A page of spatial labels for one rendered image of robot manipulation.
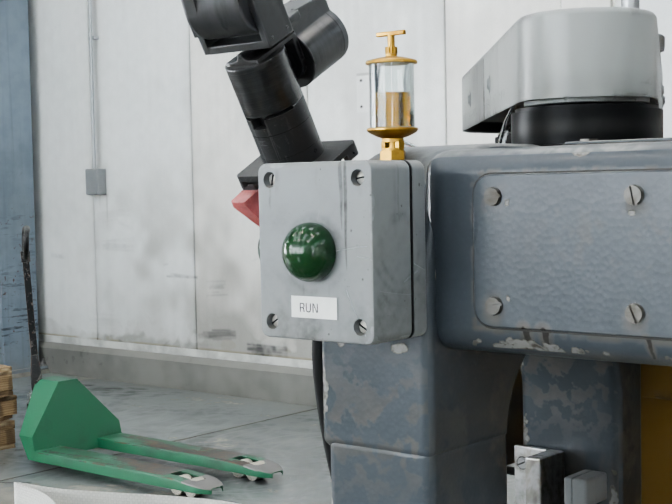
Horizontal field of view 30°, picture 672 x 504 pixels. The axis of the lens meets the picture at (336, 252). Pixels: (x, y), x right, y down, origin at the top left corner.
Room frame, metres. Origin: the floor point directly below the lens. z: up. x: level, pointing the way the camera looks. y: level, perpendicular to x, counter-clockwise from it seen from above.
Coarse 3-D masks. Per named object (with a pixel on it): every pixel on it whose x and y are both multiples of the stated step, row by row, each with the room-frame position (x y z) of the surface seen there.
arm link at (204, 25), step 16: (192, 0) 1.09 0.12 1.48; (208, 0) 1.09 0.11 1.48; (224, 0) 1.07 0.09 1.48; (240, 0) 1.07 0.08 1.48; (192, 16) 1.10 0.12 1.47; (208, 16) 1.09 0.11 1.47; (224, 16) 1.08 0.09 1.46; (240, 16) 1.07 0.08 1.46; (208, 32) 1.11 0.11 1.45; (224, 32) 1.10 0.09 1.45; (240, 32) 1.09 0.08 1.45; (256, 32) 1.08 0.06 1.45
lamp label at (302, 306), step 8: (296, 296) 0.63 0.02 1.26; (304, 296) 0.63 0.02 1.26; (296, 304) 0.63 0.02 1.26; (304, 304) 0.63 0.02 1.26; (312, 304) 0.63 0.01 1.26; (320, 304) 0.62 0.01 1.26; (328, 304) 0.62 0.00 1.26; (336, 304) 0.62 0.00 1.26; (296, 312) 0.63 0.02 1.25; (304, 312) 0.63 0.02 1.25; (312, 312) 0.63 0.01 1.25; (320, 312) 0.62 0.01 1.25; (328, 312) 0.62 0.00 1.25; (336, 312) 0.62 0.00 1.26
